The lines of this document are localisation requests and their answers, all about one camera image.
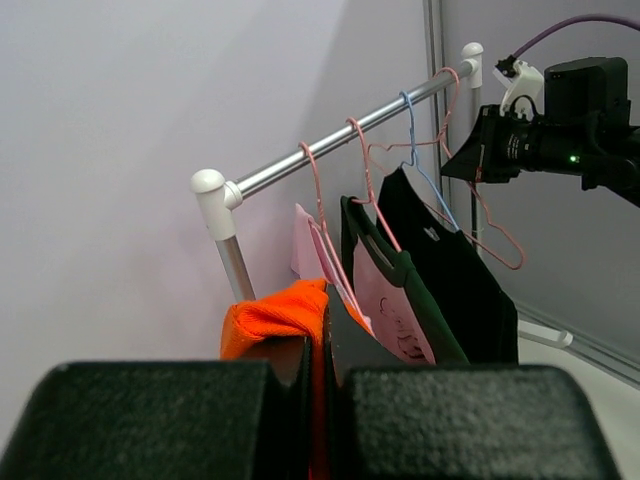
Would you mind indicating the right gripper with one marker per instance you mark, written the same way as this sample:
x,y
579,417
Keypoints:
x,y
494,150

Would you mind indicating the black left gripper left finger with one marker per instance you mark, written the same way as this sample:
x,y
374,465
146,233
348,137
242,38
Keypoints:
x,y
120,420

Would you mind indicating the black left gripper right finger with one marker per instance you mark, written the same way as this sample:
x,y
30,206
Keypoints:
x,y
390,420

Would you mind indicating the pink hanger of orange shirt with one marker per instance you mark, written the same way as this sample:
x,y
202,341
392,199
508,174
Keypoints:
x,y
476,199

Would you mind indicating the green and white t shirt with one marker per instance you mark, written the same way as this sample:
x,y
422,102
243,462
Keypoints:
x,y
404,316

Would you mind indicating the orange t shirt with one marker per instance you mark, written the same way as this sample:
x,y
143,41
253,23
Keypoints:
x,y
280,320

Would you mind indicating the black t shirt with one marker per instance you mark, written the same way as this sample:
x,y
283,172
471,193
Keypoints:
x,y
481,316

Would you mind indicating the pink t shirt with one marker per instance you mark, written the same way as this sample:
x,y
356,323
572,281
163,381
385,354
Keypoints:
x,y
310,250

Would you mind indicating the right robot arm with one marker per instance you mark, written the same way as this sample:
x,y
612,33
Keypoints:
x,y
583,129

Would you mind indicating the metal clothes rack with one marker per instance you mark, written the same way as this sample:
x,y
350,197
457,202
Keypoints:
x,y
218,197

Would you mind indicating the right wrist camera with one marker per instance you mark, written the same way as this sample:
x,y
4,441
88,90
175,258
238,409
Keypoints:
x,y
523,83

